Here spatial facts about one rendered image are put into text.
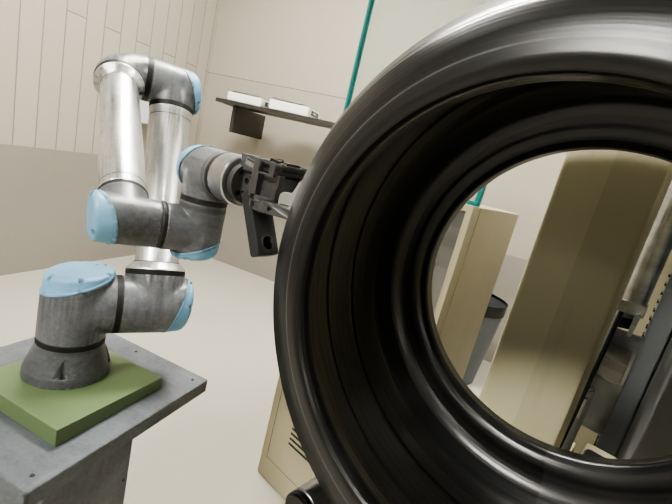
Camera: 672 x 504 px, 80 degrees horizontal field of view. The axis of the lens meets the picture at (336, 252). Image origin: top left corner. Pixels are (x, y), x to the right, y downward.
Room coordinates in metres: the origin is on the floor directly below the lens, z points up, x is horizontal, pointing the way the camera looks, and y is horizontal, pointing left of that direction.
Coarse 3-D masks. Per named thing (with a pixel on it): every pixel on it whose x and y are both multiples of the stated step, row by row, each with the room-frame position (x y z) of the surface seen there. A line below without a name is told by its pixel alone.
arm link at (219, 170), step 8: (216, 160) 0.71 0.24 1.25; (224, 160) 0.70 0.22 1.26; (232, 160) 0.70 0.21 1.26; (240, 160) 0.71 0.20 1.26; (216, 168) 0.70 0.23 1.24; (224, 168) 0.69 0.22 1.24; (232, 168) 0.70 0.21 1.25; (208, 176) 0.71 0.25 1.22; (216, 176) 0.69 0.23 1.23; (224, 176) 0.69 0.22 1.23; (208, 184) 0.71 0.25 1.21; (216, 184) 0.69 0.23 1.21; (224, 184) 0.69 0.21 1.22; (216, 192) 0.70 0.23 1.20; (224, 192) 0.69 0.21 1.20; (224, 200) 0.71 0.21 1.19; (232, 200) 0.71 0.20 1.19
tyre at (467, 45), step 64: (512, 0) 0.36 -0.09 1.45; (576, 0) 0.31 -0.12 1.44; (640, 0) 0.29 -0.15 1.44; (448, 64) 0.36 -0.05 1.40; (512, 64) 0.33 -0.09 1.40; (576, 64) 0.30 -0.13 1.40; (640, 64) 0.28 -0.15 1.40; (384, 128) 0.39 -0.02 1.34; (448, 128) 0.60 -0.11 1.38; (512, 128) 0.60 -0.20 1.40; (576, 128) 0.56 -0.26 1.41; (640, 128) 0.52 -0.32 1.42; (320, 192) 0.43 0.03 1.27; (384, 192) 0.62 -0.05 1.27; (448, 192) 0.65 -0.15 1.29; (320, 256) 0.44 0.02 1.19; (384, 256) 0.67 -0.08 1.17; (320, 320) 0.54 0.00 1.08; (384, 320) 0.65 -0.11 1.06; (320, 384) 0.41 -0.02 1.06; (384, 384) 0.59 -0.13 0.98; (448, 384) 0.59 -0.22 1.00; (320, 448) 0.37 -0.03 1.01; (384, 448) 0.49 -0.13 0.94; (448, 448) 0.54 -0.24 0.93; (512, 448) 0.52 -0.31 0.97
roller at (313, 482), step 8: (312, 480) 0.42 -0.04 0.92; (296, 488) 0.41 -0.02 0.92; (304, 488) 0.41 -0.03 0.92; (312, 488) 0.41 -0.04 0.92; (320, 488) 0.41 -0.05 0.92; (288, 496) 0.41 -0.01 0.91; (296, 496) 0.40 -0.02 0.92; (304, 496) 0.40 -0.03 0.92; (312, 496) 0.40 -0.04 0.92; (320, 496) 0.40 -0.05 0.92
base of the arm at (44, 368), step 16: (32, 352) 0.84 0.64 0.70; (48, 352) 0.83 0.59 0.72; (64, 352) 0.84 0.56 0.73; (80, 352) 0.86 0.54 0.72; (96, 352) 0.89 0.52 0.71; (32, 368) 0.82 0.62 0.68; (48, 368) 0.82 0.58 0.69; (64, 368) 0.84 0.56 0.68; (80, 368) 0.85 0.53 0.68; (96, 368) 0.88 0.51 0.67; (32, 384) 0.81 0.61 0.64; (48, 384) 0.81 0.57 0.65; (64, 384) 0.82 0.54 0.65; (80, 384) 0.84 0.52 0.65
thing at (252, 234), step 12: (252, 216) 0.66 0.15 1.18; (264, 216) 0.68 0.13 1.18; (252, 228) 0.66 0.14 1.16; (264, 228) 0.67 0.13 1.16; (252, 240) 0.65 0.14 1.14; (264, 240) 0.66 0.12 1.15; (276, 240) 0.68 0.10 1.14; (252, 252) 0.65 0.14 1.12; (264, 252) 0.65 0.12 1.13; (276, 252) 0.67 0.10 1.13
